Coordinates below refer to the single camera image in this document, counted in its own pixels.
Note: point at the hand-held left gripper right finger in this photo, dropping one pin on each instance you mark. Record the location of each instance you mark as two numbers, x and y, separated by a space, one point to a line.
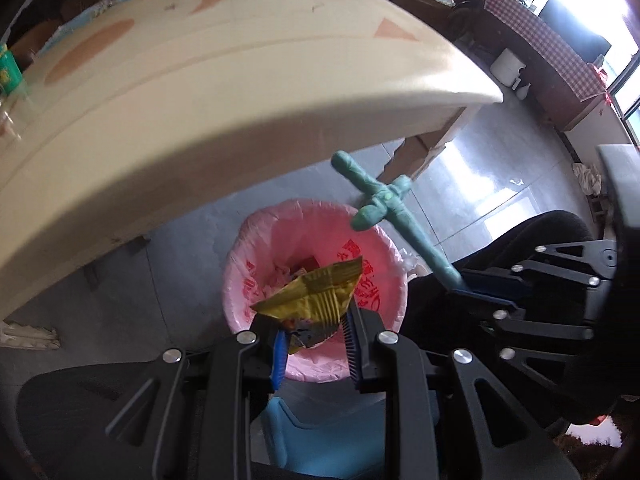
352 345

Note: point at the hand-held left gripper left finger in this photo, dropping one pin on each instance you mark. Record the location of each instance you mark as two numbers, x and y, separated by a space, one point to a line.
279 360

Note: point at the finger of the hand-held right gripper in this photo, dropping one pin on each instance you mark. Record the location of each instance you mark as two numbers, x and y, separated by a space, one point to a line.
545 332
500 282

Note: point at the yellow snack wrapper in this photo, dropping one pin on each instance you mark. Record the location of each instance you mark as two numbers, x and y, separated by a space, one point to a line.
315 295

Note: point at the trash bin with pink bag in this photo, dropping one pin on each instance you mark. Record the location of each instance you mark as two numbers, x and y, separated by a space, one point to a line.
250 240

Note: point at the teal cross-shaped toy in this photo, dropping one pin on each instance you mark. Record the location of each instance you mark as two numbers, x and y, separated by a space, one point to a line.
395 205

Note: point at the person's right leg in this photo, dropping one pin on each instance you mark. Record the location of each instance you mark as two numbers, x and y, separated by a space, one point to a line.
500 245

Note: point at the white cloth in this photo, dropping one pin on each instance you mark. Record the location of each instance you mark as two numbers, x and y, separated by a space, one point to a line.
587 177

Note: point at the light blue plastic stool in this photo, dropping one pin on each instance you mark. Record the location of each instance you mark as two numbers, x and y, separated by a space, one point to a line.
320 450

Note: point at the dark red rug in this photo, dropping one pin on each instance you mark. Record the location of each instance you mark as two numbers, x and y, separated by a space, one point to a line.
590 440

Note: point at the dark brown cabinet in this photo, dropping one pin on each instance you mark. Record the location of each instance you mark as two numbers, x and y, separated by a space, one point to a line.
550 100

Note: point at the small white bottle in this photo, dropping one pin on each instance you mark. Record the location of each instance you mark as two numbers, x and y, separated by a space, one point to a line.
523 90

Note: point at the white container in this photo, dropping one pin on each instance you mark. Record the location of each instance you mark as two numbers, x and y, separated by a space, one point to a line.
506 67

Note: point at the television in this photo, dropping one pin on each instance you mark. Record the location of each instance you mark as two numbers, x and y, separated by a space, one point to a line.
575 30

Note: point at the red checkered tablecloth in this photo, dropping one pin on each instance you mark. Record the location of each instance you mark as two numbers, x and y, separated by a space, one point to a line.
540 40

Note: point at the cream coffee table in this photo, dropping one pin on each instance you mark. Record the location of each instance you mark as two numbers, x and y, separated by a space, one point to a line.
225 85

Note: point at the green water bottle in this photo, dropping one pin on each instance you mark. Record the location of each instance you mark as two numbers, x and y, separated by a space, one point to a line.
10 72

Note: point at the brown leather sofa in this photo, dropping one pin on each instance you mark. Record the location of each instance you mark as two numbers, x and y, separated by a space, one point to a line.
30 40

